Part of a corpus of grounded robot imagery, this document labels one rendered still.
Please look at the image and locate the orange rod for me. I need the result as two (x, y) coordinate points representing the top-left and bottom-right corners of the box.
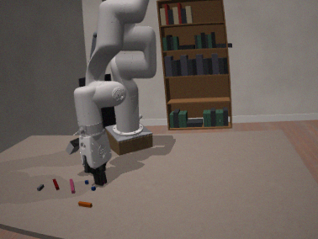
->
(78, 201), (93, 208)

